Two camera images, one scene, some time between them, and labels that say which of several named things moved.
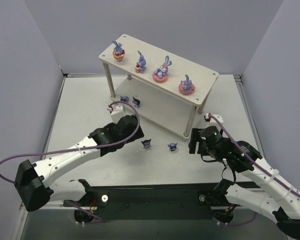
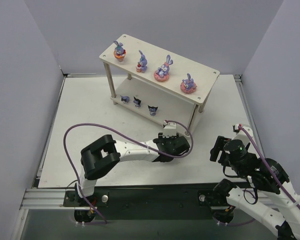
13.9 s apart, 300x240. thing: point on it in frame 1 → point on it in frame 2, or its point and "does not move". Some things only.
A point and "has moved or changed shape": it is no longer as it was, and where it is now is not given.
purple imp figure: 124,98 does not move
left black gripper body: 136,131 → 176,144
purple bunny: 186,87 does not move
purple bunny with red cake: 140,66 does not move
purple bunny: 118,52 does not move
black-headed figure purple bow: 146,143 has moved or changed shape
